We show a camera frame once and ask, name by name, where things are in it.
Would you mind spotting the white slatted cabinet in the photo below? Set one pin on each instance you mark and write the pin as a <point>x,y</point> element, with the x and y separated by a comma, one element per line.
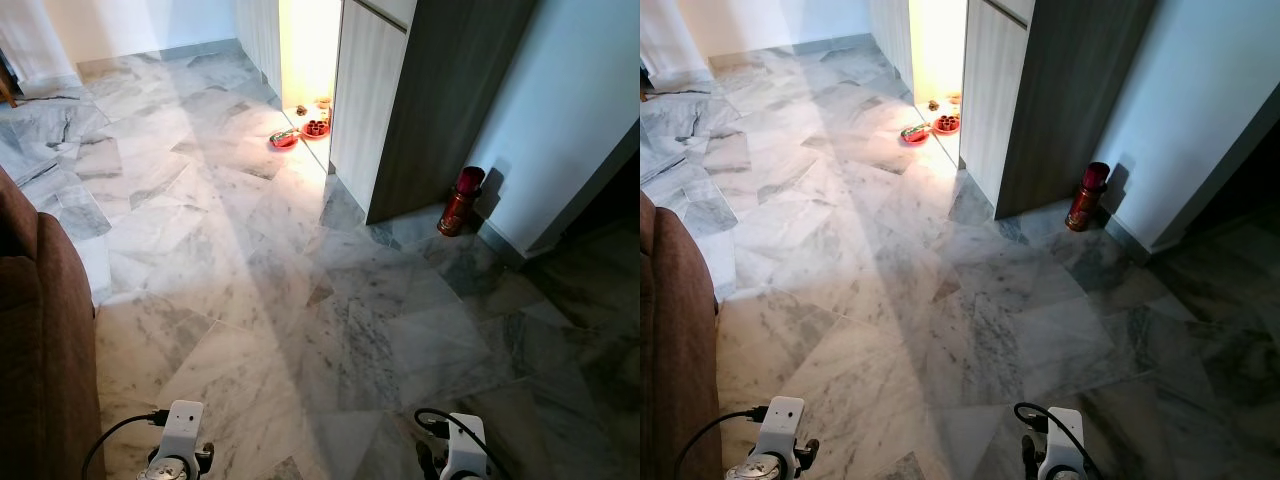
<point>260,40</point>
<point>892,40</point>

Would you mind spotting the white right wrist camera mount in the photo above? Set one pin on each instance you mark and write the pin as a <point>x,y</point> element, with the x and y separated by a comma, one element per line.
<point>1063,445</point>
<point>465,450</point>

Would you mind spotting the grey wooden cabinet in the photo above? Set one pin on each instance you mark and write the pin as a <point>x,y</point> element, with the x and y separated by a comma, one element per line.
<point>420,100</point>
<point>1050,100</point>

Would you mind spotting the brown fabric sofa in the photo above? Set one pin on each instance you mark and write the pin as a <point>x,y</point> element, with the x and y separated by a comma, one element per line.
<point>40,330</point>
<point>675,350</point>

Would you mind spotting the white curtain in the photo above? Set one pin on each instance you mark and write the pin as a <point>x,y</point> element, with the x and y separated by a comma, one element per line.
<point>30,40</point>
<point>670,40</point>

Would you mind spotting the red plate with food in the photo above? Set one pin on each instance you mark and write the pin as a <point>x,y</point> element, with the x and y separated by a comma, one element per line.
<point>914,136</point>
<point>283,141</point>

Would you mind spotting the red metal cylinder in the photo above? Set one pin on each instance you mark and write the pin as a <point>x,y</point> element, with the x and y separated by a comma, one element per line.
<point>460,205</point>
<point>1087,200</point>

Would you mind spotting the red bowl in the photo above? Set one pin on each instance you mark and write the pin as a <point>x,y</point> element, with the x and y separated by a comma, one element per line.
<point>315,128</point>
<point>946,125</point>

